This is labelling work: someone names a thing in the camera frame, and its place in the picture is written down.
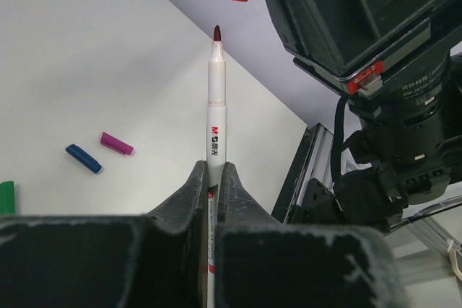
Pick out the magenta pen cap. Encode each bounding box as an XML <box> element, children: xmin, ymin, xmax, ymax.
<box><xmin>100</xmin><ymin>132</ymin><xmax>134</xmax><ymax>156</ymax></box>

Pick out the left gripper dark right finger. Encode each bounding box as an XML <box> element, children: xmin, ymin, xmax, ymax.
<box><xmin>216</xmin><ymin>163</ymin><xmax>408</xmax><ymax>307</ymax></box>

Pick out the aluminium frame rail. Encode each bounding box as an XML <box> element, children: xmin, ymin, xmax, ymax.
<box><xmin>271</xmin><ymin>123</ymin><xmax>461</xmax><ymax>285</ymax></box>

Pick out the white pen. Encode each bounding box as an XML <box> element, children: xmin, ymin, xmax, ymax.
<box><xmin>206</xmin><ymin>25</ymin><xmax>227</xmax><ymax>307</ymax></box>

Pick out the blue pen cap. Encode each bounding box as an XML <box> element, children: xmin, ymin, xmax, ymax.
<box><xmin>65</xmin><ymin>144</ymin><xmax>103</xmax><ymax>174</ymax></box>

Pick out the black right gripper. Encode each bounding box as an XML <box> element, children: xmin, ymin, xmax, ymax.
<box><xmin>265</xmin><ymin>0</ymin><xmax>461</xmax><ymax>94</ymax></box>

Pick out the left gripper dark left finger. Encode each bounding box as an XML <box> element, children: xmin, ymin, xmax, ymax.
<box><xmin>1</xmin><ymin>161</ymin><xmax>208</xmax><ymax>307</ymax></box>

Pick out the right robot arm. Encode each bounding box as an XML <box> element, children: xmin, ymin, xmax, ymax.
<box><xmin>265</xmin><ymin>0</ymin><xmax>461</xmax><ymax>232</ymax></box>

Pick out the green pen cap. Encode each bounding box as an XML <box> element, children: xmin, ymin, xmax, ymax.
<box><xmin>0</xmin><ymin>181</ymin><xmax>16</xmax><ymax>215</ymax></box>

